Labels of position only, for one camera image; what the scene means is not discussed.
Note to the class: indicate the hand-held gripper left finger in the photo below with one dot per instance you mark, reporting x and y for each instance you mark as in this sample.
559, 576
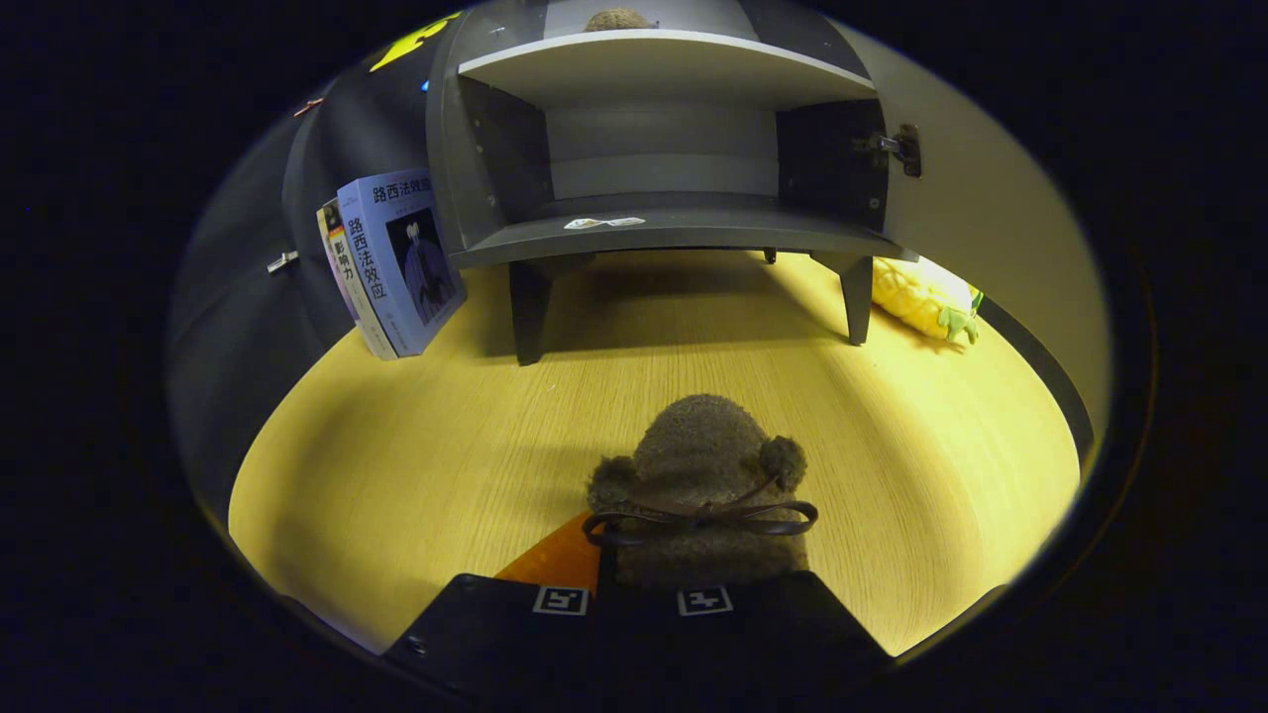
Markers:
495, 624

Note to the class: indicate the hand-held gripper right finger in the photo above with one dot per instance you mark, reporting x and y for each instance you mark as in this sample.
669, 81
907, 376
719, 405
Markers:
783, 624

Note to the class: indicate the brown fuzzy shoe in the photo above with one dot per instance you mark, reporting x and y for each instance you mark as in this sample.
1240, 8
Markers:
619, 20
698, 446

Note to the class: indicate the dark grey shoe cabinet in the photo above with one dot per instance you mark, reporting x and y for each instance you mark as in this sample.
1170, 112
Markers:
674, 233

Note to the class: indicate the metal cabinet hinge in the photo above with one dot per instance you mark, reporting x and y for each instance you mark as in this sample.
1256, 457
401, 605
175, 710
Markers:
906, 149

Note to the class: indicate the yellow pineapple plush toy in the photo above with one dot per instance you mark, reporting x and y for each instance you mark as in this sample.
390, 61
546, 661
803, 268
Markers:
916, 297

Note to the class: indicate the blue book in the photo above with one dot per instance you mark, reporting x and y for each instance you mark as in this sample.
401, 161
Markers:
396, 257

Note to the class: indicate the black backdrop cloth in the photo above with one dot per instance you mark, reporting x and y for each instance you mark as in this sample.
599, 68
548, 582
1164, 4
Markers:
238, 317

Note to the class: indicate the silver clip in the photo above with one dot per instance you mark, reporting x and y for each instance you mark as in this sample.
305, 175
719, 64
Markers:
282, 261

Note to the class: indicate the red clip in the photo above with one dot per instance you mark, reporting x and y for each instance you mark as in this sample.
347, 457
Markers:
308, 107

